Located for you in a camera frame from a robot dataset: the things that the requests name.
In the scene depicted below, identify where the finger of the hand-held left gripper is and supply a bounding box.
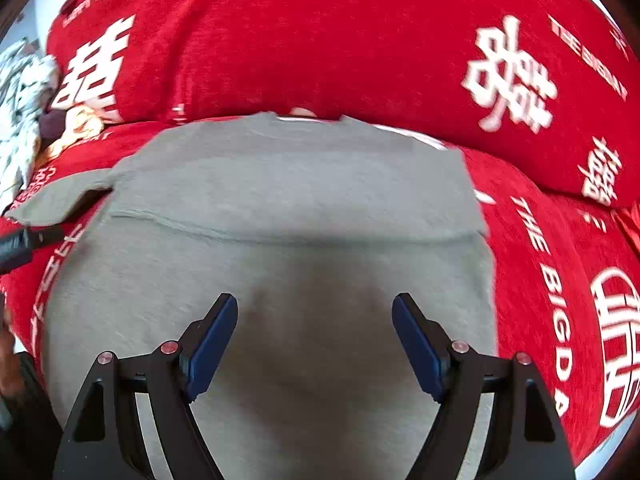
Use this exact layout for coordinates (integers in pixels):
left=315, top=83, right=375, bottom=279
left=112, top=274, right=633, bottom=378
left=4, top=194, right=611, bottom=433
left=0, top=224, right=67, bottom=274

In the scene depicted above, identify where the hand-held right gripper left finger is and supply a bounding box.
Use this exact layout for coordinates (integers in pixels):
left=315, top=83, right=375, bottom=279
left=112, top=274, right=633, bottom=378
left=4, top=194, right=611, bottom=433
left=52, top=293, right=239, bottom=480

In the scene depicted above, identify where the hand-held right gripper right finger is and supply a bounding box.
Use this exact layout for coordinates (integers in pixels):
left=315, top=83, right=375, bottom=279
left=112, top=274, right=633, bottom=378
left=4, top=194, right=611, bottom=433
left=392, top=293, right=578, bottom=480

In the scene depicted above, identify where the grey t-shirt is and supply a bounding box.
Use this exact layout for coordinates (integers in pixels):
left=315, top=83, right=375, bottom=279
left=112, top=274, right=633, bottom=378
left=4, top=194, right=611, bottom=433
left=4, top=111, right=498, bottom=480

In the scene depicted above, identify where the dark purple cloth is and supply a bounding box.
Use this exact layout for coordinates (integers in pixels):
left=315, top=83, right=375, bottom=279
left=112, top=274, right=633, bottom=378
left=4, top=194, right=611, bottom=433
left=40, top=110, right=67, bottom=144

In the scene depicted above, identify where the white patterned cloth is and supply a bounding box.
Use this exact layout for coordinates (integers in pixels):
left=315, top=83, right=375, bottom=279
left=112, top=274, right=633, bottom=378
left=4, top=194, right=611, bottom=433
left=0, top=40, right=61, bottom=211

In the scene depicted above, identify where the yellow cloth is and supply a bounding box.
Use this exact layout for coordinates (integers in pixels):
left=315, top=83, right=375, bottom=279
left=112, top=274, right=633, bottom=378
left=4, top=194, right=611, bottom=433
left=42, top=105, right=106, bottom=153

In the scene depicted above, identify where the red printed sofa cover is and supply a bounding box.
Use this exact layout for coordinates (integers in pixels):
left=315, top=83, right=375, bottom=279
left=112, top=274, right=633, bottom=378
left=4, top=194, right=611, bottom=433
left=0, top=0, right=640, bottom=471

